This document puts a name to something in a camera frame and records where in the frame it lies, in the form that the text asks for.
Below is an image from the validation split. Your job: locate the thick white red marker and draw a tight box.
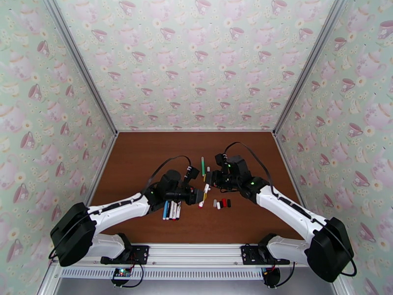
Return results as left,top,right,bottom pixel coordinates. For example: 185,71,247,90
198,183,212,209

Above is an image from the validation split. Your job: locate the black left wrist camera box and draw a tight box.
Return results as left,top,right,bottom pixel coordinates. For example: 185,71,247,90
183,166,200,182

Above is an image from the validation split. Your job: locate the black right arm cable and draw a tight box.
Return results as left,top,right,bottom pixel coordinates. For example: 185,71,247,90
222,142,276,193

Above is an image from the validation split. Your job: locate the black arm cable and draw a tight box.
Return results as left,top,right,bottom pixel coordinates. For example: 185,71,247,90
141,154,193,193
222,142,276,193

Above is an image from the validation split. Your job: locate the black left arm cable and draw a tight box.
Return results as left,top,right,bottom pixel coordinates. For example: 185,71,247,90
141,154,193,193

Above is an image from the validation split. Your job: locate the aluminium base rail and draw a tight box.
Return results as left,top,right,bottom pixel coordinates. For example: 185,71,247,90
50,241,311,268

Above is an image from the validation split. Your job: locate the white slotted cable duct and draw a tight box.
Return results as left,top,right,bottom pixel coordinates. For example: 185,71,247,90
58,266,268,281

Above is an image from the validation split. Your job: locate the aluminium frame post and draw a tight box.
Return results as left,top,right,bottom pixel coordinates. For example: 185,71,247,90
272,0,351,137
40,0,119,136

